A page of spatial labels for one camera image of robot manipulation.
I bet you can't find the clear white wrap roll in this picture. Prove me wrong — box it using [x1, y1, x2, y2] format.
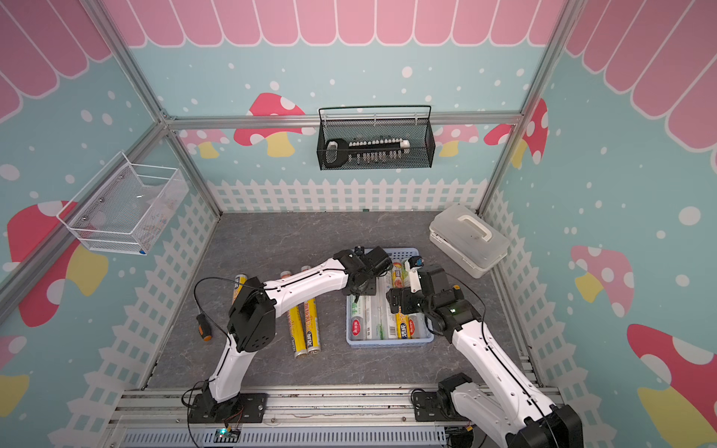
[378, 269, 398, 340]

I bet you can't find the white plastic storage box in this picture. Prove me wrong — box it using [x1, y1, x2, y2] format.
[429, 203, 510, 278]

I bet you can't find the black wire wall basket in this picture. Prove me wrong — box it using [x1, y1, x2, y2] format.
[317, 105, 436, 171]

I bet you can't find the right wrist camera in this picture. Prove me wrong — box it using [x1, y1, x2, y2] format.
[404, 256, 424, 293]

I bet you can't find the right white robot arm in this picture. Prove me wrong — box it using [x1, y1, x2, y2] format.
[386, 266, 584, 447]

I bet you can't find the blue plastic basket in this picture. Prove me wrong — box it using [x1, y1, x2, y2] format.
[345, 274, 434, 348]

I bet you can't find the small green circuit board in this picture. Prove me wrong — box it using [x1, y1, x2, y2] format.
[213, 427, 241, 444]

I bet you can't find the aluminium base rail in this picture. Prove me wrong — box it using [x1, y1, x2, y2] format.
[105, 383, 578, 448]

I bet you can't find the orange black screwdriver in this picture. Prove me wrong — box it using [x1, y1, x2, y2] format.
[196, 313, 213, 342]

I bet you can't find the black socket wrench set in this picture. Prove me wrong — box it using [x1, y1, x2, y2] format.
[320, 138, 411, 169]

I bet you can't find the yellow red wrap roll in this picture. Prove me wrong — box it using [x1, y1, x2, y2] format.
[391, 262, 415, 340]

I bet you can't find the white wire wall basket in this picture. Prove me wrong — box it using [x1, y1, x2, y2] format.
[56, 152, 190, 256]

